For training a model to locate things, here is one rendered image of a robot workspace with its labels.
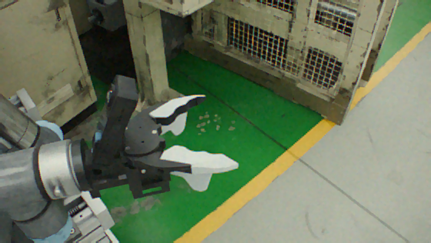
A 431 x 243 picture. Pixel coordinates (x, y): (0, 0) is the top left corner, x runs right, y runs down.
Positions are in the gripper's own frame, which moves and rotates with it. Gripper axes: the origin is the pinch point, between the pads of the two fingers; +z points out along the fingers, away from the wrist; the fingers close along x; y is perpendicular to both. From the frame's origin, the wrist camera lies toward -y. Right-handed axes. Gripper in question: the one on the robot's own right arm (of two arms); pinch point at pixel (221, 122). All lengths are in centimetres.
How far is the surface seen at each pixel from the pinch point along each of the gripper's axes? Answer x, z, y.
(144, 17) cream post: -121, -1, 28
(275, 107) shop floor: -112, 66, 92
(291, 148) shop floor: -81, 61, 96
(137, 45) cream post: -127, -7, 45
